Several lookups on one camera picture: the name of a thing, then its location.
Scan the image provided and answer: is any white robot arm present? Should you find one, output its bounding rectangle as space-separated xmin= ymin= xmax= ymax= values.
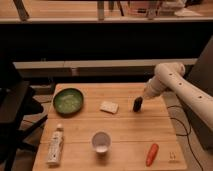
xmin=142 ymin=62 xmax=213 ymax=131

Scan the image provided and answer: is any orange carrot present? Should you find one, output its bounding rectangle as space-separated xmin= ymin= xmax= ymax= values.
xmin=146 ymin=143 xmax=159 ymax=166

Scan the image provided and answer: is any white sponge block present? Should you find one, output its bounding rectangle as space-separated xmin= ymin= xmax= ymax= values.
xmin=100 ymin=101 xmax=119 ymax=114

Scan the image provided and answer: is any white plastic bottle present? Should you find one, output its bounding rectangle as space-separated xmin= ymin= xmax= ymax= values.
xmin=46 ymin=124 xmax=64 ymax=166

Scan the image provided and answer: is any white cup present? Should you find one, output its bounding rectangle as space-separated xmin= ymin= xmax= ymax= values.
xmin=91 ymin=132 xmax=111 ymax=154

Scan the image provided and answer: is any green bowl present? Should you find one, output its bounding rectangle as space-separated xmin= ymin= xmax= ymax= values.
xmin=53 ymin=88 xmax=84 ymax=116

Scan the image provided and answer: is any black eraser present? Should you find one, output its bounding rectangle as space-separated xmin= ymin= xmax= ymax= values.
xmin=133 ymin=97 xmax=143 ymax=112

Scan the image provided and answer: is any black cable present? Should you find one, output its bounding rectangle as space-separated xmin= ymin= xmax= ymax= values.
xmin=166 ymin=104 xmax=204 ymax=171

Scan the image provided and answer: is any black office chair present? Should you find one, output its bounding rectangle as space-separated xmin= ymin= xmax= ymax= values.
xmin=0 ymin=59 xmax=47 ymax=171

